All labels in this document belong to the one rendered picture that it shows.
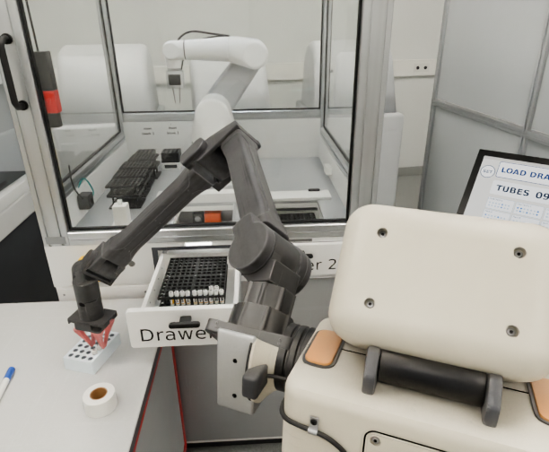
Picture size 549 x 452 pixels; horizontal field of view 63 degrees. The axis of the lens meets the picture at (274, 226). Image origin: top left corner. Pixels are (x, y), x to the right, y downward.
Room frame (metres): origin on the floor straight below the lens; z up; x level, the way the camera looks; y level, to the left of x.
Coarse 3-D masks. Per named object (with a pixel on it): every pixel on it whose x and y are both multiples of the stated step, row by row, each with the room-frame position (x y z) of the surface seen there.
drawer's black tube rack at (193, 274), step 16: (208, 256) 1.23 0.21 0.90; (224, 256) 1.23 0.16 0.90; (176, 272) 1.14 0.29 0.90; (192, 272) 1.14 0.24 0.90; (208, 272) 1.14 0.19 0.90; (224, 272) 1.14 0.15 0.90; (176, 288) 1.05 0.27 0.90; (192, 288) 1.05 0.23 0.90; (208, 288) 1.05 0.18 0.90; (224, 288) 1.05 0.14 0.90; (160, 304) 1.02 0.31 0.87; (192, 304) 1.01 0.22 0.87; (208, 304) 1.01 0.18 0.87
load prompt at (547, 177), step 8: (504, 168) 1.28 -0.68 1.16; (512, 168) 1.26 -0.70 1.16; (520, 168) 1.25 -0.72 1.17; (528, 168) 1.24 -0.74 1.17; (536, 168) 1.23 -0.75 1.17; (544, 168) 1.22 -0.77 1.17; (496, 176) 1.27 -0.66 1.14; (504, 176) 1.26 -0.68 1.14; (512, 176) 1.25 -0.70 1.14; (520, 176) 1.24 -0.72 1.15; (528, 176) 1.23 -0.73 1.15; (536, 176) 1.22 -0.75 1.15; (544, 176) 1.21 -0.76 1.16; (544, 184) 1.19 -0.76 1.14
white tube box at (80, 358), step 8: (88, 336) 0.98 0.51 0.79; (112, 336) 0.97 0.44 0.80; (80, 344) 0.95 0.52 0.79; (88, 344) 0.94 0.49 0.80; (96, 344) 0.94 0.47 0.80; (112, 344) 0.96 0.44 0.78; (72, 352) 0.91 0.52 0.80; (80, 352) 0.92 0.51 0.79; (88, 352) 0.92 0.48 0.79; (104, 352) 0.92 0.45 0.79; (112, 352) 0.95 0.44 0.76; (64, 360) 0.89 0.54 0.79; (72, 360) 0.89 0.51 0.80; (80, 360) 0.88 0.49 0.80; (88, 360) 0.89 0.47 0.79; (96, 360) 0.89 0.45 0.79; (104, 360) 0.92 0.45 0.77; (72, 368) 0.89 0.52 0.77; (80, 368) 0.88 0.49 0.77; (88, 368) 0.88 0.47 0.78; (96, 368) 0.88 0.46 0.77
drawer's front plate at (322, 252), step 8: (304, 248) 1.24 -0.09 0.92; (312, 248) 1.25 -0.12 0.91; (320, 248) 1.25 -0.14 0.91; (328, 248) 1.25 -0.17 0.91; (336, 248) 1.25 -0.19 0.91; (320, 256) 1.25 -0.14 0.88; (328, 256) 1.25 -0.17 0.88; (336, 256) 1.25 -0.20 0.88; (320, 264) 1.25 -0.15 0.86; (328, 264) 1.25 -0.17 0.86; (336, 264) 1.25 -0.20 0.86; (312, 272) 1.25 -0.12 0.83; (320, 272) 1.25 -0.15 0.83; (328, 272) 1.25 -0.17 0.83
